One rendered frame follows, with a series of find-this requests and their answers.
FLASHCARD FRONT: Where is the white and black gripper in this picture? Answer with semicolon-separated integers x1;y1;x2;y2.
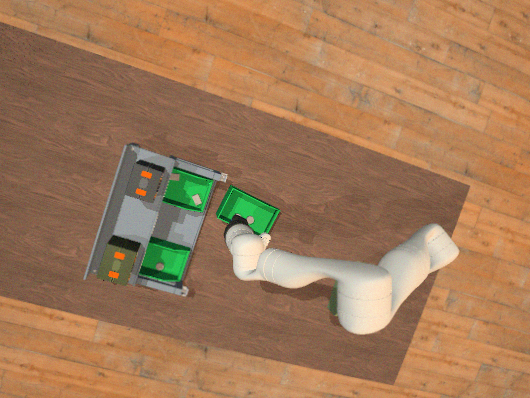
224;215;271;250

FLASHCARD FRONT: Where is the olive green tool case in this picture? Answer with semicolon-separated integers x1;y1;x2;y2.
97;235;141;286

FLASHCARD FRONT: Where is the dark grey case with orange latches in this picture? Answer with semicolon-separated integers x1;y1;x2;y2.
125;160;165;203

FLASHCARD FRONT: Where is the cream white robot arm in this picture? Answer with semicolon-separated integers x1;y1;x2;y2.
228;223;459;334

